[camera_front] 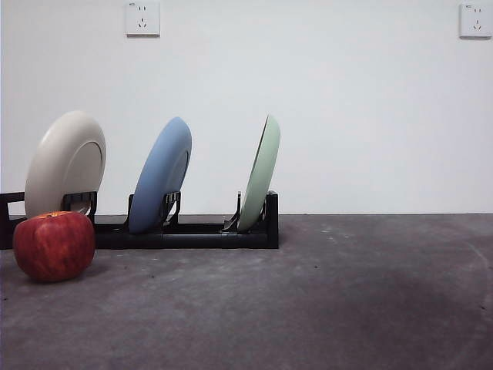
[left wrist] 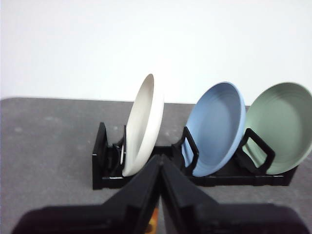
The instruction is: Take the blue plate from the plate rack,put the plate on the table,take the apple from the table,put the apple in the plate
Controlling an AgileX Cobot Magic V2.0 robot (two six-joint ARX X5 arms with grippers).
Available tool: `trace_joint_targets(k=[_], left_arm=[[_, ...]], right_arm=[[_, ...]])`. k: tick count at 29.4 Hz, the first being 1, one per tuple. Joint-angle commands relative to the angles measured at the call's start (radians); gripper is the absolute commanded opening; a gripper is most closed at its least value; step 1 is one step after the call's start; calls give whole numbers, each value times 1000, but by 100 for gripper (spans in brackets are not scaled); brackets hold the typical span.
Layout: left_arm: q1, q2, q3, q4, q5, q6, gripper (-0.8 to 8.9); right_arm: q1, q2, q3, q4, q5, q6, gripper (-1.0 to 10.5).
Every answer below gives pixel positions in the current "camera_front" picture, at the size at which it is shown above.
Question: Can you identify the white wall socket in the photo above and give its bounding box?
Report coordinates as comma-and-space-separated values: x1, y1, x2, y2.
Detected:
125, 1, 161, 39
458, 2, 493, 40

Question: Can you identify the black plate rack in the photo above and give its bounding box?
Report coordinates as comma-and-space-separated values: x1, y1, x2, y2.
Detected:
0, 190, 280, 251

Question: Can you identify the cream plate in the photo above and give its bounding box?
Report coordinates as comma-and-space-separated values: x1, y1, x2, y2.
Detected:
24, 110, 108, 223

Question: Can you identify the red apple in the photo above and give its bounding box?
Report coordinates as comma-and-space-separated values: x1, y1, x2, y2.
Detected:
12, 210, 96, 283

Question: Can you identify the pale green plate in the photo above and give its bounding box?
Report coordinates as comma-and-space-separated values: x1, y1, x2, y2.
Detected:
237, 113, 281, 234

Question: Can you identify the blue plate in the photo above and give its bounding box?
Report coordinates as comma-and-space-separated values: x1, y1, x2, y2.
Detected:
128, 116, 193, 235

